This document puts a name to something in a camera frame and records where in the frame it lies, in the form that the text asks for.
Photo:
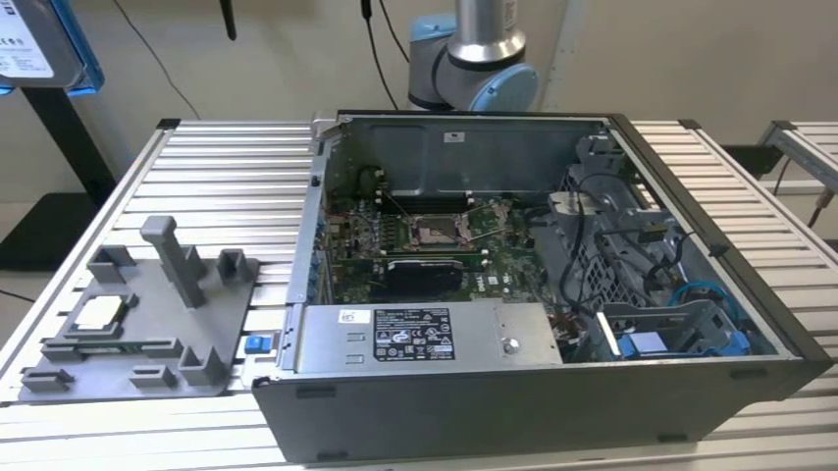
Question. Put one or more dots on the hard disk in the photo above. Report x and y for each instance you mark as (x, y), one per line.
(32, 39)

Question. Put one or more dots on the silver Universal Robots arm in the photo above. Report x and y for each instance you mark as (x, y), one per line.
(484, 44)

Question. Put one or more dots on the metal disk bay cage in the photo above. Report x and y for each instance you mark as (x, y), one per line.
(608, 230)

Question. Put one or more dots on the blue disk carrier in bay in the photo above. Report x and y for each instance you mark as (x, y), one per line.
(644, 343)

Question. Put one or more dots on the CPU socket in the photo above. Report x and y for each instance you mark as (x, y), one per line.
(435, 230)

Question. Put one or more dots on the thin metal locking lever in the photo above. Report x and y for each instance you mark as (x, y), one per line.
(400, 208)

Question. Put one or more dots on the black graphics card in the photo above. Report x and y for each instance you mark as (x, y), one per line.
(421, 279)

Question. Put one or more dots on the green motherboard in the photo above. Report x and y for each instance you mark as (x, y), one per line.
(504, 279)

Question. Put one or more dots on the silver power supply unit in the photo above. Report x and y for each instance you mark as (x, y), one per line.
(326, 338)

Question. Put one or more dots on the grey plastic parts rack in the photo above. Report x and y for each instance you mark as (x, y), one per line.
(216, 289)

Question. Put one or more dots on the blue case latch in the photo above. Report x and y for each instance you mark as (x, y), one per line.
(256, 343)

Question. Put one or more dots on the black open PC case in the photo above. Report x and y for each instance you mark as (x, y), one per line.
(491, 417)

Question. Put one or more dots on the silver CPU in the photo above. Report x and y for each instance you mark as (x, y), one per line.
(97, 312)

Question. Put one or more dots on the black antenna rod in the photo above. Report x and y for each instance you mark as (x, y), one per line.
(228, 19)

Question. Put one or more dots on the black box under table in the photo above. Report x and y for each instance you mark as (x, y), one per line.
(752, 162)

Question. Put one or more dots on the black stand with base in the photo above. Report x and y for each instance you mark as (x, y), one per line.
(65, 142)

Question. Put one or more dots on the metal slat side table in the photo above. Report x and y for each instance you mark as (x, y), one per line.
(811, 142)

